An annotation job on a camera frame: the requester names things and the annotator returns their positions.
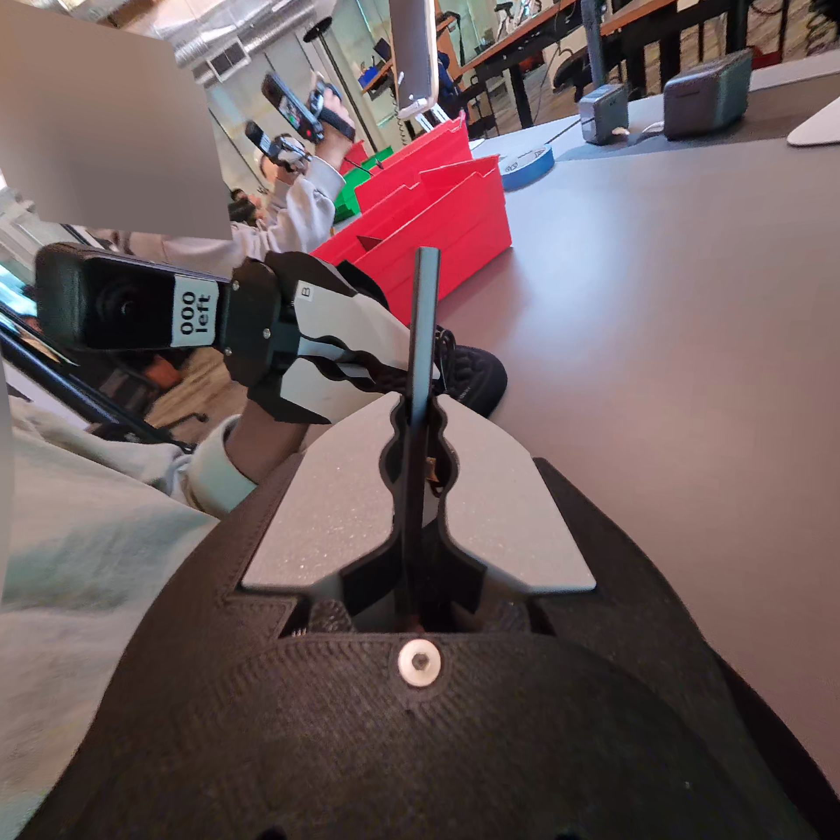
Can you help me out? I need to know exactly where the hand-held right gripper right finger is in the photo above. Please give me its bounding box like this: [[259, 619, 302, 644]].
[[430, 392, 597, 608]]

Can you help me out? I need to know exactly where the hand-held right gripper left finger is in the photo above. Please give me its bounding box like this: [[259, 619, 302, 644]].
[[241, 392, 411, 618]]

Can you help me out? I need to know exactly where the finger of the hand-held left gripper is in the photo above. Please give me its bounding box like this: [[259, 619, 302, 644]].
[[252, 354, 404, 426], [266, 252, 413, 388]]

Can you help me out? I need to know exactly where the black usb-c cable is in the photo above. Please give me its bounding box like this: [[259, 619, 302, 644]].
[[328, 326, 508, 421]]

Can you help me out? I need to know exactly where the person's left forearm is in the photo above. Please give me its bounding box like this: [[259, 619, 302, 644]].
[[151, 399, 311, 516]]

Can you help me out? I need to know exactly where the black metal stand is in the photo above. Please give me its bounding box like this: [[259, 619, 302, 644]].
[[0, 305, 198, 454]]

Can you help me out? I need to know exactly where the green plastic bin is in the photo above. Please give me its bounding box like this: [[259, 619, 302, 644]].
[[333, 147, 395, 224]]

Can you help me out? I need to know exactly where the large red plastic bin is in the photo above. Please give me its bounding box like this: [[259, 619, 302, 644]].
[[310, 157, 513, 308]]

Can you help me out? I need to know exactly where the small red plastic bin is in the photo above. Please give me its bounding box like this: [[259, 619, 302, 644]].
[[354, 119, 475, 214]]

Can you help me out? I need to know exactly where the blue tape roll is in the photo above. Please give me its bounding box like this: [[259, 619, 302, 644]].
[[500, 146, 554, 191]]

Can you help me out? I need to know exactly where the black floor lamp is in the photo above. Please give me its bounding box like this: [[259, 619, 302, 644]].
[[305, 18, 382, 153]]

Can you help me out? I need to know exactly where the grey monitor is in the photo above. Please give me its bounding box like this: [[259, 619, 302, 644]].
[[388, 0, 441, 120]]

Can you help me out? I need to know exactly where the wooden office desk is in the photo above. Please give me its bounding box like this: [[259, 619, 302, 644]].
[[456, 0, 677, 129]]

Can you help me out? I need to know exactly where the small grey label printer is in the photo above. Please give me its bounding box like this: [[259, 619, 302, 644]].
[[579, 83, 630, 145]]

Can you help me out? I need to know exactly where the large grey label printer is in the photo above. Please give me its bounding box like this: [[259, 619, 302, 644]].
[[663, 49, 753, 140]]

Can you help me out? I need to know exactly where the white monitor base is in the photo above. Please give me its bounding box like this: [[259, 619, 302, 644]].
[[786, 92, 840, 147]]

